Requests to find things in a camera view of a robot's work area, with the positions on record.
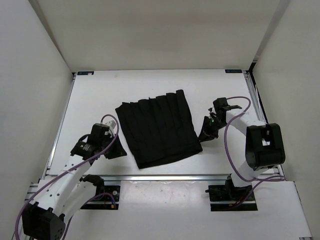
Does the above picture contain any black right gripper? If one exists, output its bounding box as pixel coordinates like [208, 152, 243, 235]
[196, 116, 228, 143]

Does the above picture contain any black pleated skirt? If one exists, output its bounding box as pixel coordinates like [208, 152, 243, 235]
[115, 89, 203, 169]

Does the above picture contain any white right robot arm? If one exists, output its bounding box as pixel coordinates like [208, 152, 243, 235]
[198, 97, 286, 200]

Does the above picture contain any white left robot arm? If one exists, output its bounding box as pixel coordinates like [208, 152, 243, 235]
[14, 119, 126, 240]

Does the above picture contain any white front cover board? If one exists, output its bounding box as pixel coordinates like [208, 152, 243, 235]
[66, 181, 312, 240]

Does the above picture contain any right blue corner sticker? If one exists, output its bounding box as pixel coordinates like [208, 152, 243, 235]
[225, 69, 243, 74]

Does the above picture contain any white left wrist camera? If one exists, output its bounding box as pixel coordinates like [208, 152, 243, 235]
[103, 120, 117, 134]

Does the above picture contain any aluminium table edge rail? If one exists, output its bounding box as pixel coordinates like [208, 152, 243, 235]
[99, 173, 283, 182]

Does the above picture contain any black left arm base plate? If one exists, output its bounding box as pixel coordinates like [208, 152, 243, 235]
[80, 174, 121, 211]

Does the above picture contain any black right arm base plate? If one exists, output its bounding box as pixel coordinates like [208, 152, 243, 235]
[205, 185, 258, 212]

